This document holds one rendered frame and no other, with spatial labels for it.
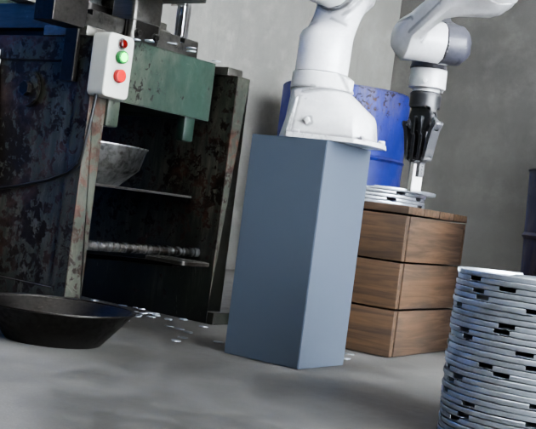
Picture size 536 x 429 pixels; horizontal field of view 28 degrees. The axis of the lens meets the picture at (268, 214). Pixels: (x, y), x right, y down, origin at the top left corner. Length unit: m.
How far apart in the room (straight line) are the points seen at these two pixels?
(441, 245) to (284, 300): 0.67
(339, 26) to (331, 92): 0.14
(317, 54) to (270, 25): 2.99
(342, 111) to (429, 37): 0.41
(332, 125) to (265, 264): 0.31
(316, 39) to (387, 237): 0.54
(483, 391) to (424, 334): 1.07
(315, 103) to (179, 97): 0.55
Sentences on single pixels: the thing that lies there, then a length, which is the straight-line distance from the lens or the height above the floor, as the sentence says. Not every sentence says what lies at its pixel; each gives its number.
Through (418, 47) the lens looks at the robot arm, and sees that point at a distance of 2.44.
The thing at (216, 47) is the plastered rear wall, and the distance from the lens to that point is 4.84.
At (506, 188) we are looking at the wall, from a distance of 5.65.
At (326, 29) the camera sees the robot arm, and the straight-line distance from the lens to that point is 2.18.
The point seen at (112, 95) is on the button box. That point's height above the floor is 0.50.
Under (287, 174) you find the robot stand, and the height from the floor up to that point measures 0.38.
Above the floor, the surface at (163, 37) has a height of 0.69.
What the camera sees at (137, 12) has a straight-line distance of 2.58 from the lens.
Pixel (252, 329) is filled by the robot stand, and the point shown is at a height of 0.06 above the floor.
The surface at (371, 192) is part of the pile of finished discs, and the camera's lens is 2.56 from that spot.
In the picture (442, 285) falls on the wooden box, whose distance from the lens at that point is 2.70.
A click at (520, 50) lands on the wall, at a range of 5.74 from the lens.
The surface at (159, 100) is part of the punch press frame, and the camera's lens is 2.55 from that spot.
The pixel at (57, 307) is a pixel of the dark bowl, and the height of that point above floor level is 0.05.
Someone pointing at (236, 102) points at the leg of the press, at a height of 0.55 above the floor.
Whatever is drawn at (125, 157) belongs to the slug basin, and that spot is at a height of 0.38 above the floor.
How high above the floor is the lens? 0.30
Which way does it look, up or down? level
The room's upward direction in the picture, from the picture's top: 7 degrees clockwise
